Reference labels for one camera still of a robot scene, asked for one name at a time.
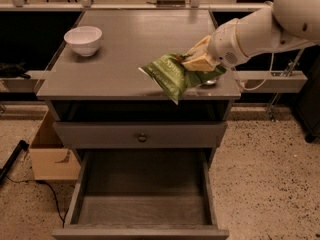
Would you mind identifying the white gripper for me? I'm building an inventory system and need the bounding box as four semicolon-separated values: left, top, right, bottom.
182;19;249;72

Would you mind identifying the green jalapeno chip bag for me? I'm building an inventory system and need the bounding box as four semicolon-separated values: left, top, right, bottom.
139;53;227;104

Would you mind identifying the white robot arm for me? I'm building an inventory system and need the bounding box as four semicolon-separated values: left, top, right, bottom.
182;0;320;71

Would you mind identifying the grey wooden drawer cabinet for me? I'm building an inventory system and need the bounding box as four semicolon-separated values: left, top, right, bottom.
38;10;240;240

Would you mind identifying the open grey middle drawer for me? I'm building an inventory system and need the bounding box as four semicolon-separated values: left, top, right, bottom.
52;149;229;240

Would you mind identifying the closed grey top drawer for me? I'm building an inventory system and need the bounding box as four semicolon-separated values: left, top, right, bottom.
53;122;226;149

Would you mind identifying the blue pepsi soda can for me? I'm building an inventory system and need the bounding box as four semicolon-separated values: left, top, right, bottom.
202;77;219;86

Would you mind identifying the white ceramic bowl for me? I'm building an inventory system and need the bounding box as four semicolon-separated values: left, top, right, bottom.
64;26;102;57

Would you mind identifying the cardboard box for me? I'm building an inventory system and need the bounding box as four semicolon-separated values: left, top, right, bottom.
29;112;80;181

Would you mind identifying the black bar on floor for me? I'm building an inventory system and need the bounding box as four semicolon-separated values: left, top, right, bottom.
0;140;29;185

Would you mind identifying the grey metal rail frame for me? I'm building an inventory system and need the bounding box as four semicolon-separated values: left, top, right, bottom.
1;10;306;99

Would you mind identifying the white cable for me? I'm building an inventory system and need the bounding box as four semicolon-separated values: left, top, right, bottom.
233;52;276;92

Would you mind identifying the black object on rail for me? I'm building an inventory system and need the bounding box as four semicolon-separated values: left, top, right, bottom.
0;63;31;79

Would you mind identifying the black floor cable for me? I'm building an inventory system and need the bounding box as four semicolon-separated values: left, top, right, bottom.
6;175;69;228

